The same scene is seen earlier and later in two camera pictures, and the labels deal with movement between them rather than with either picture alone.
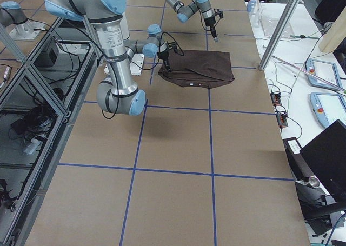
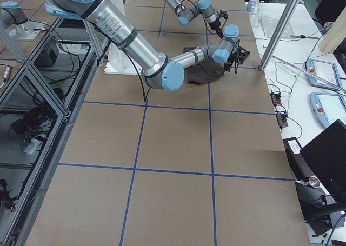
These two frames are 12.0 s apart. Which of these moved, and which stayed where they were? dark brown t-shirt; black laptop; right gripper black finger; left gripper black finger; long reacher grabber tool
Moved: right gripper black finger; left gripper black finger; dark brown t-shirt
Stayed: long reacher grabber tool; black laptop
